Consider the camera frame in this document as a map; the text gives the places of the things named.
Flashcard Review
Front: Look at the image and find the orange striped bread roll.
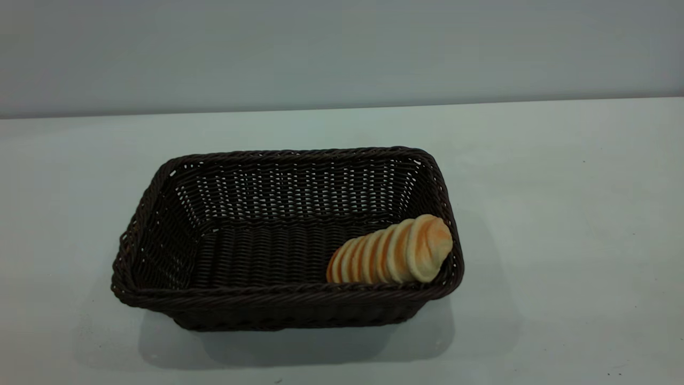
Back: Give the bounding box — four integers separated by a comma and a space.
326, 214, 454, 284

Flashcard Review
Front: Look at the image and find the dark brown woven basket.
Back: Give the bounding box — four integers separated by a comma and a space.
111, 146, 465, 332

